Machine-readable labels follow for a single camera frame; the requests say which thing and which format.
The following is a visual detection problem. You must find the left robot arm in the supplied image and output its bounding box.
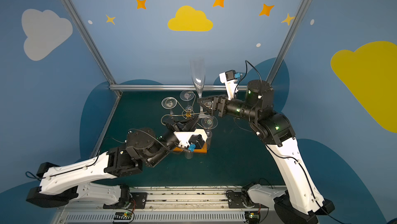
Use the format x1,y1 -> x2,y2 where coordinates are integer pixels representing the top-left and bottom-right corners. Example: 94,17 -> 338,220
26,117 -> 208,208

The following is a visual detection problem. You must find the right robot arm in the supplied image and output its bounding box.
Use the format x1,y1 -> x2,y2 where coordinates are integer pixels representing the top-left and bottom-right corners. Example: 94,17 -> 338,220
198,80 -> 335,224

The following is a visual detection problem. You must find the orange wooden rack base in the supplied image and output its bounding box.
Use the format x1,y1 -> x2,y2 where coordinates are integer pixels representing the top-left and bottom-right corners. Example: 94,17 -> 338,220
173,144 -> 207,154

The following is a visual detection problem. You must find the clear flute glass front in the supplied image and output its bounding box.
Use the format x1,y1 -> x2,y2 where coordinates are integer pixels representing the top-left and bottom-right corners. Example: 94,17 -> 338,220
184,150 -> 194,159

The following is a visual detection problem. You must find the left green circuit board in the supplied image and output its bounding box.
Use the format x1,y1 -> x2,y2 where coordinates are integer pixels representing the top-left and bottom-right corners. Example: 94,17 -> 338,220
113,212 -> 132,223

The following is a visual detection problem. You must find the green circuit board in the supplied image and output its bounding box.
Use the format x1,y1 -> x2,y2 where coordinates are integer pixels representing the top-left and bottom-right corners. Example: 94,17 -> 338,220
113,212 -> 132,223
244,212 -> 261,224

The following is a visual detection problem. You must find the right green circuit board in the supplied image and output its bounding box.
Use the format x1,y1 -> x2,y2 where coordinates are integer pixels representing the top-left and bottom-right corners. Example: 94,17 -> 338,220
244,212 -> 261,224

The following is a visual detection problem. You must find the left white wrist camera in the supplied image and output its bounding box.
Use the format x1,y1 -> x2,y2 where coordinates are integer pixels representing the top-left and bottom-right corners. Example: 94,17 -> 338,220
174,129 -> 208,153

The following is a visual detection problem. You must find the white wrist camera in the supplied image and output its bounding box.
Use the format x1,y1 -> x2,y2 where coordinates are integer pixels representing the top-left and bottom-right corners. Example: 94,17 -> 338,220
219,70 -> 243,100
174,129 -> 208,153

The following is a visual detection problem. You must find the gold wire glass rack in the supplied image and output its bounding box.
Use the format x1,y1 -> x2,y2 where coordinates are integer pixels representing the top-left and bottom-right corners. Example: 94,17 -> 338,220
160,100 -> 206,128

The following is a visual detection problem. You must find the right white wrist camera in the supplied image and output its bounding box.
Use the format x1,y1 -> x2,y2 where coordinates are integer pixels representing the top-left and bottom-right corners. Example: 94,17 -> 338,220
219,70 -> 243,100

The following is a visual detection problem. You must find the aluminium mounting rail base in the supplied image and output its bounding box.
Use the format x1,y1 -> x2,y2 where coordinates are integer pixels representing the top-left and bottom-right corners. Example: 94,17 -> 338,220
52,186 -> 282,224

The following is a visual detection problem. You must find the aluminium frame left post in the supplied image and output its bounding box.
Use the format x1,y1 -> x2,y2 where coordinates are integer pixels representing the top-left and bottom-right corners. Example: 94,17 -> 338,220
46,0 -> 122,97

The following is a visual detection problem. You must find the aluminium frame post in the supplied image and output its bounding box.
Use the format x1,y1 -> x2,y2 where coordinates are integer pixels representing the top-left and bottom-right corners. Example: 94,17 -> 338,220
46,0 -> 122,97
266,0 -> 312,85

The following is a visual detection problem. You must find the aluminium frame right post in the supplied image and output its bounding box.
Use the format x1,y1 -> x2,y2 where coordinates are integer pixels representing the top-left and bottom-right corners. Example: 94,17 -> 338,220
266,0 -> 312,85

